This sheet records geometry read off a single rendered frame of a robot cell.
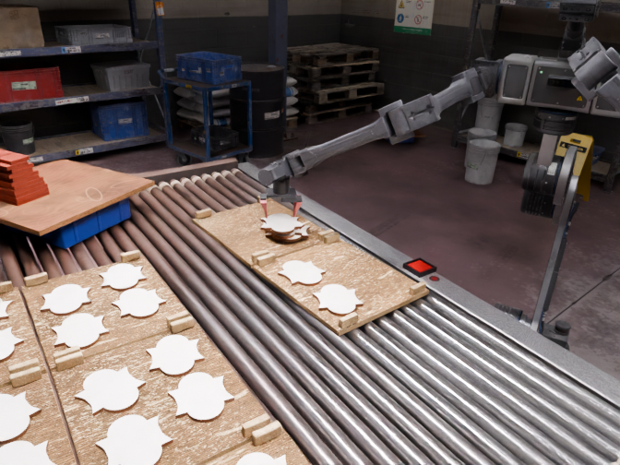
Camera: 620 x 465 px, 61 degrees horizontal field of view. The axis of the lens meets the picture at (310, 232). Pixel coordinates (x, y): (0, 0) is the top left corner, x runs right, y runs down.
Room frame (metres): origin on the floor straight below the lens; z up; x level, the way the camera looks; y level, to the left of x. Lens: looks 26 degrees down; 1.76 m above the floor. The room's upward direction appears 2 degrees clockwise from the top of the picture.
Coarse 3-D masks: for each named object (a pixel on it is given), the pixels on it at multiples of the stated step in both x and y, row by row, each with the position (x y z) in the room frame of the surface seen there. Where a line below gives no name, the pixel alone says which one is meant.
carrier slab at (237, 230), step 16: (240, 208) 1.86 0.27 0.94; (256, 208) 1.86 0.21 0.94; (272, 208) 1.87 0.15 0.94; (208, 224) 1.70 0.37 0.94; (224, 224) 1.70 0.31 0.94; (240, 224) 1.71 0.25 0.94; (256, 224) 1.71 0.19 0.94; (304, 224) 1.73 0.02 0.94; (224, 240) 1.58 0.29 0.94; (240, 240) 1.59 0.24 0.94; (256, 240) 1.59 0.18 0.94; (272, 240) 1.59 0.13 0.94; (304, 240) 1.60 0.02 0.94; (240, 256) 1.47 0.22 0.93
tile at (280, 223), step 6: (270, 216) 1.67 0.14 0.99; (276, 216) 1.67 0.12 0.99; (282, 216) 1.67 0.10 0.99; (288, 216) 1.67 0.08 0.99; (270, 222) 1.62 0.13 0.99; (276, 222) 1.62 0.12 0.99; (282, 222) 1.62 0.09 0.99; (288, 222) 1.62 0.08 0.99; (294, 222) 1.62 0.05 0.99; (264, 228) 1.58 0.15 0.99; (270, 228) 1.58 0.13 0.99; (276, 228) 1.57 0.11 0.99; (282, 228) 1.58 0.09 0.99; (288, 228) 1.58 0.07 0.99; (294, 228) 1.59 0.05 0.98; (300, 228) 1.60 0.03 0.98
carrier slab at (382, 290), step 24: (336, 264) 1.44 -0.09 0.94; (360, 264) 1.45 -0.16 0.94; (384, 264) 1.45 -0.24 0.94; (288, 288) 1.29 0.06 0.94; (312, 288) 1.30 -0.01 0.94; (360, 288) 1.31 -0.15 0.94; (384, 288) 1.31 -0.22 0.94; (408, 288) 1.32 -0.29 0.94; (312, 312) 1.18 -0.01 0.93; (360, 312) 1.18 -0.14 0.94; (384, 312) 1.20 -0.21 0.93
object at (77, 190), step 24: (48, 168) 1.94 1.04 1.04; (72, 168) 1.95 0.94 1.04; (96, 168) 1.96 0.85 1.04; (72, 192) 1.71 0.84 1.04; (96, 192) 1.72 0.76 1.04; (120, 192) 1.72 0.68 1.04; (0, 216) 1.49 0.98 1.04; (24, 216) 1.50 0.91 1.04; (48, 216) 1.50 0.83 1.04; (72, 216) 1.51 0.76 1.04
